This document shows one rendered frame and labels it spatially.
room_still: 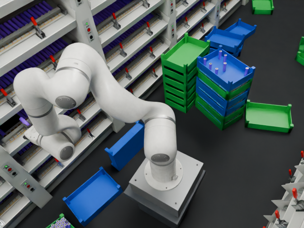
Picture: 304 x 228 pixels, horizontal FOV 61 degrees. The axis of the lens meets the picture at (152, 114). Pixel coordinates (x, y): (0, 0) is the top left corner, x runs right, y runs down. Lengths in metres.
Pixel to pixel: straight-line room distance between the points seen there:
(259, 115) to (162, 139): 1.26
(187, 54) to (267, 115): 0.74
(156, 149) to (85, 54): 0.38
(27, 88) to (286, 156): 1.58
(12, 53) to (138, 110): 0.63
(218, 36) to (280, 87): 0.75
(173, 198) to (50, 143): 0.59
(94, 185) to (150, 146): 0.94
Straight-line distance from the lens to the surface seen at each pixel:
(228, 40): 2.56
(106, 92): 0.80
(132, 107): 0.83
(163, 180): 1.24
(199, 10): 2.42
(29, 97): 0.86
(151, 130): 0.92
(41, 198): 1.79
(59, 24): 1.32
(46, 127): 0.98
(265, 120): 2.03
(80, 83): 0.71
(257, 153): 1.86
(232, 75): 1.71
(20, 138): 1.45
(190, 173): 1.30
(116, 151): 1.62
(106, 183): 1.76
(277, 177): 1.81
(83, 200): 1.76
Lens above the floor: 1.54
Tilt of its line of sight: 50 degrees down
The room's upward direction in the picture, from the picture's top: 9 degrees counter-clockwise
